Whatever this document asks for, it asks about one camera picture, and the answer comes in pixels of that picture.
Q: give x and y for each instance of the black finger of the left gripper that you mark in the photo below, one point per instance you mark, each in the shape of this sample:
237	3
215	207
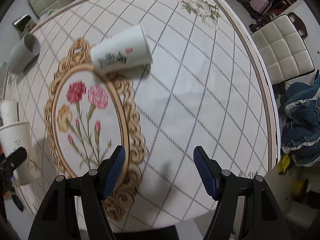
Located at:
13	161

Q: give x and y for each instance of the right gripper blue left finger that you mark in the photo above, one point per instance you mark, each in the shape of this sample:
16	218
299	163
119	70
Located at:
56	217

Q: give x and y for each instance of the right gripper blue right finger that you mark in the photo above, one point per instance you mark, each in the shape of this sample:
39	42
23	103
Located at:
261	218

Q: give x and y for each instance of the white paper cup with bamboo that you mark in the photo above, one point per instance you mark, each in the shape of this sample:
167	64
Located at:
18	135

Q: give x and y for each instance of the grey cup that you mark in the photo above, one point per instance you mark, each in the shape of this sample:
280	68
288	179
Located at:
26	50

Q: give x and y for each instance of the white paper cup with print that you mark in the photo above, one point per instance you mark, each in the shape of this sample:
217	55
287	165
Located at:
124	50

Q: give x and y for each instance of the blue ruffled fabric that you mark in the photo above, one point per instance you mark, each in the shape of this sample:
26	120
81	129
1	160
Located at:
300	135

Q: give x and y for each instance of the silver tin box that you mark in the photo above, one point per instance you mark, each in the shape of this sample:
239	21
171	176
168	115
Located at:
24	23

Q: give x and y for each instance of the cream padded chair right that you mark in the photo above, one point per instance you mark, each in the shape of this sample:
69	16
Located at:
283	50

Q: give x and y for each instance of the floral checked tablecloth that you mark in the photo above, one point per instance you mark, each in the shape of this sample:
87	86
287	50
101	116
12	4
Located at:
206	86

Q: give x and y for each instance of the pink suitcase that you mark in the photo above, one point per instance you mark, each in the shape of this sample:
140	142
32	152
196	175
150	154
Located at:
260	6

